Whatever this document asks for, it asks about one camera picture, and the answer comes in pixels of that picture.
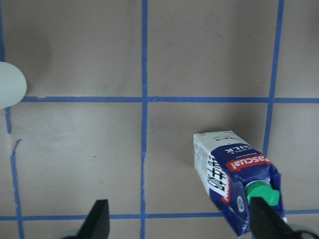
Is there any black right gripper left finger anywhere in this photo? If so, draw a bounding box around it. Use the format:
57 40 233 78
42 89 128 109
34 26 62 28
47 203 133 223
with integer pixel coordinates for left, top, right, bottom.
58 199 110 239

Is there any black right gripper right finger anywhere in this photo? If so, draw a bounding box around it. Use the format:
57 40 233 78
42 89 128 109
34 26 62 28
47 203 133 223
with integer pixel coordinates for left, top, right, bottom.
249 197 319 239

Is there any blue white milk carton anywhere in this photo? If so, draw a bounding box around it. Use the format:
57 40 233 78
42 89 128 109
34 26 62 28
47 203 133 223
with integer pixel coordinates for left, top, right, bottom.
193 131 285 237

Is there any light grey plastic cup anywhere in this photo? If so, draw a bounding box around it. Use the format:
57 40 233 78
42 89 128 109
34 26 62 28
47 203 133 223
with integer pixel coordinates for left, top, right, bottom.
0 62 27 109

